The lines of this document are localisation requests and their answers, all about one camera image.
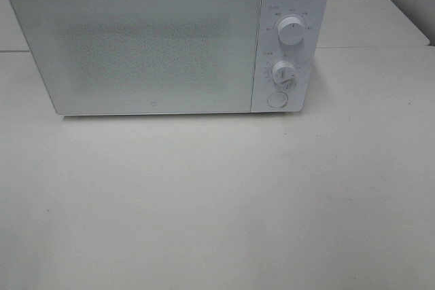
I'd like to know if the round white door button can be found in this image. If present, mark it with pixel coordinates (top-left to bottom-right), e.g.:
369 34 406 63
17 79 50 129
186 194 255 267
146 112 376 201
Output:
267 92 288 109

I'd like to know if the white timer knob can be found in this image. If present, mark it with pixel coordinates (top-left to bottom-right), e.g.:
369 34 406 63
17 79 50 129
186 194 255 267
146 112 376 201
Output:
271 60 296 84

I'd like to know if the white microwave door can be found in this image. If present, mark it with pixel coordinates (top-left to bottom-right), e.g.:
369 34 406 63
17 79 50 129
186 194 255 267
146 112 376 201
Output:
10 0 260 115

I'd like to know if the upper white round knob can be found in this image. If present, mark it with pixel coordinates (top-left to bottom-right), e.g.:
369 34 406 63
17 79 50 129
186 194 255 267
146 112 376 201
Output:
276 14 305 46

